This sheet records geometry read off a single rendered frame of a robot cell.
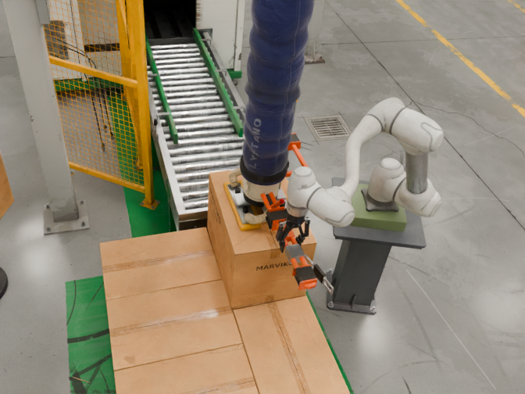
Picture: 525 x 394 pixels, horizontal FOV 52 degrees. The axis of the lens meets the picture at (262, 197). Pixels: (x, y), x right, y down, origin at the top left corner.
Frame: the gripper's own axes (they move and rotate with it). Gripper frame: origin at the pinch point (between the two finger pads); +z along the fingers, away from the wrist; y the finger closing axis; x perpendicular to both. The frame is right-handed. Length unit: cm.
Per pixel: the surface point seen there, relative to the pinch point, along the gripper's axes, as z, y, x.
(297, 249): -2.6, -0.6, 5.6
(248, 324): 53, 15, 1
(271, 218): -2.7, 4.4, -14.8
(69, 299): 107, 104, -78
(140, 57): -13, 44, -152
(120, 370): 52, 78, 11
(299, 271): -3.5, 2.8, 17.9
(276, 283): 38.6, -1.1, -10.0
